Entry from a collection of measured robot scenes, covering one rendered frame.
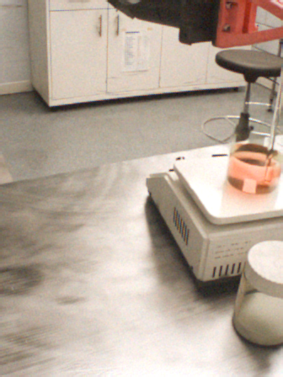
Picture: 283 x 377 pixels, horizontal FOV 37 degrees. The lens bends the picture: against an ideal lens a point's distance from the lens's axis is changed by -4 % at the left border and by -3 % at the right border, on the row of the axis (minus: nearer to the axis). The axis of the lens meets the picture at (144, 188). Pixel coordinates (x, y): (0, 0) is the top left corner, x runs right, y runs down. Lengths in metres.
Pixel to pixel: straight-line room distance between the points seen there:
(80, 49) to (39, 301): 2.56
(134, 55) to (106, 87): 0.29
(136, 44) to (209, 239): 2.70
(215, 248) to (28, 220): 0.24
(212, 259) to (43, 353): 0.18
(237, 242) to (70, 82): 2.59
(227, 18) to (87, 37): 2.51
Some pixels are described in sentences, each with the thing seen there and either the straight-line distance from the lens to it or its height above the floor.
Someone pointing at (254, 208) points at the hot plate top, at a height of 0.84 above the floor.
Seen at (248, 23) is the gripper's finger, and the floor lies 1.00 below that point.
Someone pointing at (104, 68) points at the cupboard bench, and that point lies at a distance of 3.00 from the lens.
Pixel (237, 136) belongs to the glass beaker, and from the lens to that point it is 0.42.
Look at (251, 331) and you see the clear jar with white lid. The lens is 0.40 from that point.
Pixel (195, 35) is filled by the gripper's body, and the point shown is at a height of 0.98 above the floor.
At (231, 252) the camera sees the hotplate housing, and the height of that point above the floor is 0.80.
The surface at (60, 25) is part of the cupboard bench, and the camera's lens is 2.84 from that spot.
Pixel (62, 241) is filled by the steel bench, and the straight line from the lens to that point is 0.51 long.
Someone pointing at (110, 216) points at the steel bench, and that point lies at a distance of 0.55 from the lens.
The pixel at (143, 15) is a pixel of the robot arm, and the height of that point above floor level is 0.99.
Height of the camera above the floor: 1.06
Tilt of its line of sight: 31 degrees down
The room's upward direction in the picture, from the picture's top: 3 degrees clockwise
